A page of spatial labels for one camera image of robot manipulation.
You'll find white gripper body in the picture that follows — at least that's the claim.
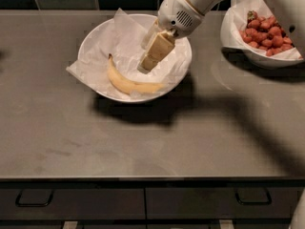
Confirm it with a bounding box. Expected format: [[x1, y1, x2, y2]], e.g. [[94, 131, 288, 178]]
[[157, 0, 202, 38]]

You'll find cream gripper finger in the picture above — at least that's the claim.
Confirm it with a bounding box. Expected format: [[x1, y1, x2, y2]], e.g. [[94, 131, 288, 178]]
[[149, 31, 175, 64]]

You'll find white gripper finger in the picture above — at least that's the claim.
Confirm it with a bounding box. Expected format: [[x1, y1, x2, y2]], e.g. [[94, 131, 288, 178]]
[[136, 18, 160, 74]]

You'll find yellow banana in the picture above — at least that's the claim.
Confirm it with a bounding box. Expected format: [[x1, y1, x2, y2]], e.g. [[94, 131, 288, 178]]
[[107, 53, 164, 94]]

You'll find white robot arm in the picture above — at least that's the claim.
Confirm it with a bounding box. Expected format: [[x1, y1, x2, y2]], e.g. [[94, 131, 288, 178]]
[[140, 0, 305, 179]]

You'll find white paper liner right bowl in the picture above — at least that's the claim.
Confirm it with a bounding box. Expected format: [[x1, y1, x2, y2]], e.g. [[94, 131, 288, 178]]
[[220, 0, 305, 69]]

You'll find white bowl with strawberries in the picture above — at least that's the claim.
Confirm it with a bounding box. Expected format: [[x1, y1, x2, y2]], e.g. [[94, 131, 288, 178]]
[[220, 6, 304, 70]]

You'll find white paper liner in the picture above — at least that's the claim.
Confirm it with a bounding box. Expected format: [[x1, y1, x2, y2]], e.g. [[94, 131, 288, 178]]
[[66, 8, 190, 101]]

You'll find red strawberries pile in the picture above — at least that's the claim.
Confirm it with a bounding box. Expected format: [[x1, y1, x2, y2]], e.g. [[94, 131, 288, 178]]
[[239, 10, 294, 56]]

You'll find right dark drawer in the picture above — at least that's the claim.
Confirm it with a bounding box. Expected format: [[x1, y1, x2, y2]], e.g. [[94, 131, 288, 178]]
[[146, 187, 301, 219]]

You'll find dark drawer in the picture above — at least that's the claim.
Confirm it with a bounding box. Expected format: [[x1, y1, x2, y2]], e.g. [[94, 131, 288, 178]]
[[146, 187, 301, 219], [0, 189, 145, 220]]

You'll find left dark drawer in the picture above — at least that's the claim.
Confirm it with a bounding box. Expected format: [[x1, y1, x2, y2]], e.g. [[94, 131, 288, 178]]
[[0, 189, 145, 220]]

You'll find right black drawer handle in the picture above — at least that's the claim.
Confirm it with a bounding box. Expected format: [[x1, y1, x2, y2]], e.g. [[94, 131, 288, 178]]
[[234, 189, 273, 206]]

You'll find black drawer handle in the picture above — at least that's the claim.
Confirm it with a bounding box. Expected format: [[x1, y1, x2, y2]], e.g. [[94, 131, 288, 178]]
[[234, 189, 273, 206], [15, 189, 54, 208]]

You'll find left black drawer handle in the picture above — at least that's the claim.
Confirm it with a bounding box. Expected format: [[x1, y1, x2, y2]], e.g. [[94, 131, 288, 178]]
[[15, 189, 54, 208]]

